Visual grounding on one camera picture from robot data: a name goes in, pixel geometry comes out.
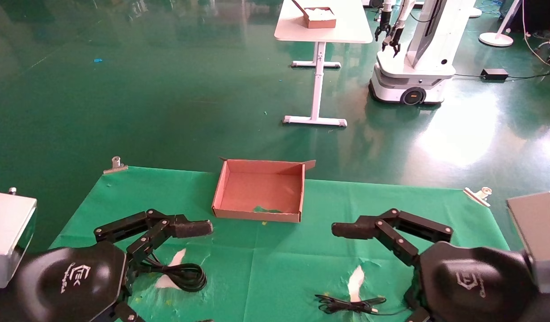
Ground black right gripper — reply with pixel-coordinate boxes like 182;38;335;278
406;241;544;322

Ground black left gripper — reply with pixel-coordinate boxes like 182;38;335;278
11;241;147;322

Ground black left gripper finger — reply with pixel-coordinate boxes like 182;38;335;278
94;209;214;265

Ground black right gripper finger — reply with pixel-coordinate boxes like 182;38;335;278
331;208;453;267

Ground black power adapter with cord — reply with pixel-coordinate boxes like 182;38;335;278
141;253;208;293

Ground thin black cable bundle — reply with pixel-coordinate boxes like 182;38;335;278
315;294;412;316

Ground open brown cardboard box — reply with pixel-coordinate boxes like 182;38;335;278
212;157;316;224

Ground small cardboard box white contents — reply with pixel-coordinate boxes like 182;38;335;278
292;0;337;29

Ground green table cloth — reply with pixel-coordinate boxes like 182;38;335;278
49;166;510;322

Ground metal cloth clip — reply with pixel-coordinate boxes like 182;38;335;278
463;186;493;208
103;156;128;174

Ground white wheeled robot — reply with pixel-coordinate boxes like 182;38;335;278
369;0;477;106

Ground small black robot claw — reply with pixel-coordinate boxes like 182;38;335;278
375;20;392;42
382;26;402;58

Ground white adjustable table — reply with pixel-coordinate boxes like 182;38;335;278
274;0;374;128

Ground black floor power brick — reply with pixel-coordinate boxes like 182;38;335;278
481;68;509;81

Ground white round-base floor stand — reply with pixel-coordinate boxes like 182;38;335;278
478;0;524;47

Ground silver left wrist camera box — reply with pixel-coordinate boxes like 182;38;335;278
0;188;38;289

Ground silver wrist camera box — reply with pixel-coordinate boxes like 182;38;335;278
0;188;38;289
507;191;550;294

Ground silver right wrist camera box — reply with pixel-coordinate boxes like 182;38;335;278
507;191;550;294

